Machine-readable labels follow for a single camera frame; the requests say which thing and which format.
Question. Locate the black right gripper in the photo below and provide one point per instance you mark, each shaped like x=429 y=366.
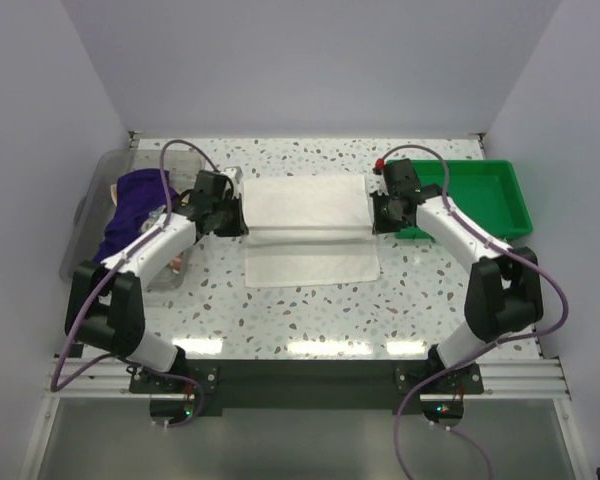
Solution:
x=383 y=226

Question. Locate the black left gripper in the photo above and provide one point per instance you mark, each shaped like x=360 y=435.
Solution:
x=237 y=228

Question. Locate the white towel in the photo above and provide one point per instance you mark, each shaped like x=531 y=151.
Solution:
x=308 y=231

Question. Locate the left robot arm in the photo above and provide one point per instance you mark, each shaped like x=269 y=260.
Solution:
x=106 y=309

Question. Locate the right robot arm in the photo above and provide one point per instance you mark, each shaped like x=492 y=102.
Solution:
x=504 y=291

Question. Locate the purple towel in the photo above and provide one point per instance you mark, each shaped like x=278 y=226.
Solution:
x=140 y=193

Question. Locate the green plastic tray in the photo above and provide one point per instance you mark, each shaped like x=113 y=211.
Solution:
x=488 y=192

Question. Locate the clear grey plastic bin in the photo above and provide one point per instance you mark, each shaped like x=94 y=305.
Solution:
x=97 y=208

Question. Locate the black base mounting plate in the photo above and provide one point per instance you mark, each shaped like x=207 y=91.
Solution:
x=215 y=386

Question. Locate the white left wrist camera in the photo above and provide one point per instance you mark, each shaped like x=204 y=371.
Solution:
x=234 y=177

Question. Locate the aluminium frame rail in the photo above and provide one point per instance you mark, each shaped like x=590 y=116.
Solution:
x=540 y=379

